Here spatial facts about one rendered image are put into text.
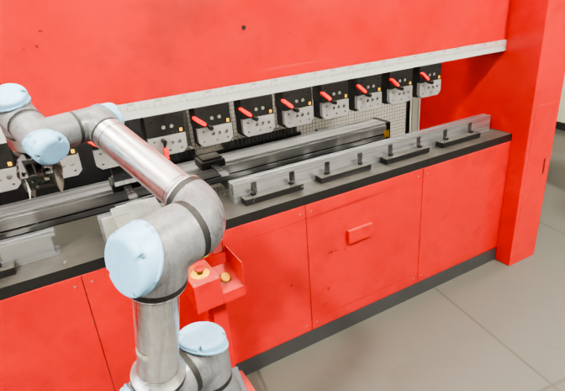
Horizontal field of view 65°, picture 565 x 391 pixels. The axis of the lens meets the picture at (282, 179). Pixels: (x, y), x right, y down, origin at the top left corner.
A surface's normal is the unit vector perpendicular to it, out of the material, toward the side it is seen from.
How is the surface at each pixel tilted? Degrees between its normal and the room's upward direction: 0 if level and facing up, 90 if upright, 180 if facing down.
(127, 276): 83
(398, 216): 90
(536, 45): 90
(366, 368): 0
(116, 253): 83
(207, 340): 7
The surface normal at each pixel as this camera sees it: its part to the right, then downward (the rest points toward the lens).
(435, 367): -0.07, -0.92
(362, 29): 0.47, 0.31
